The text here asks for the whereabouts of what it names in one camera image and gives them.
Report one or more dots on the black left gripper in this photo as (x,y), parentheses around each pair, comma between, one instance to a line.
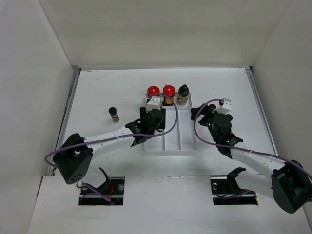
(143,112)

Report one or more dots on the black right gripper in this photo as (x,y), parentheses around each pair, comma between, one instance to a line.
(206,110)

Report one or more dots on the red-lid sauce jar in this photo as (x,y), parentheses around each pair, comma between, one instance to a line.
(152,90)
(169,91)

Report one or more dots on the black-top brown chunk grinder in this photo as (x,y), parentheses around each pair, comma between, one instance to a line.
(183,93)

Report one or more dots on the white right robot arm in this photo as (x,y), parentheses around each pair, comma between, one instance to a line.
(285,181)

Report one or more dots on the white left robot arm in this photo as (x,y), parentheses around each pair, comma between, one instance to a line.
(75,155)

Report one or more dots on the white plastic organizer tray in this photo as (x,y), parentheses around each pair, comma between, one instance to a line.
(181,141)

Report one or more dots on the small black-lid spice jar left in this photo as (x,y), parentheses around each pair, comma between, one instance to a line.
(113,113)

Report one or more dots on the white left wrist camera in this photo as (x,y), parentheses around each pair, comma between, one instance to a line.
(153,102)

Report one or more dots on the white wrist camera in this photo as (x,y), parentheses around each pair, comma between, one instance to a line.
(153,102)
(225,106)

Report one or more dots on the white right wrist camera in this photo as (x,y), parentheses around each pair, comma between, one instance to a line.
(225,106)

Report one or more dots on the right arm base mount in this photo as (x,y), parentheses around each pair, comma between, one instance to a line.
(225,190)

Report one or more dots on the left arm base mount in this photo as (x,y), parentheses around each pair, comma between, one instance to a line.
(109,193)

